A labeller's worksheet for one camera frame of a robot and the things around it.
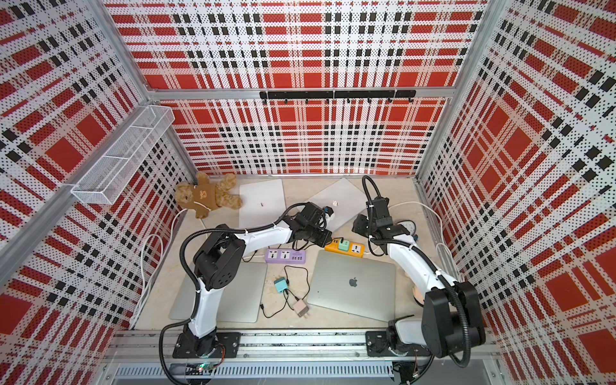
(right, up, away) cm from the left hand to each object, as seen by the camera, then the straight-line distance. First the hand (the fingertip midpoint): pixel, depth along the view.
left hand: (333, 238), depth 94 cm
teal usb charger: (-19, -15, -9) cm, 26 cm away
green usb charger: (+4, -2, -5) cm, 6 cm away
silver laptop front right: (+7, -16, -8) cm, 19 cm away
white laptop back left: (-32, +14, +16) cm, 39 cm away
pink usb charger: (-12, -21, -15) cm, 28 cm away
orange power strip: (+9, -4, -1) cm, 10 cm away
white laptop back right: (+7, +16, +20) cm, 26 cm away
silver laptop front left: (-33, -20, -12) cm, 40 cm away
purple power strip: (-19, -6, -3) cm, 20 cm away
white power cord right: (+46, -2, +6) cm, 46 cm away
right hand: (+10, +7, -7) cm, 14 cm away
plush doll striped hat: (+27, -16, -16) cm, 35 cm away
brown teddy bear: (-57, +17, +11) cm, 60 cm away
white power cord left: (-67, -26, -15) cm, 74 cm away
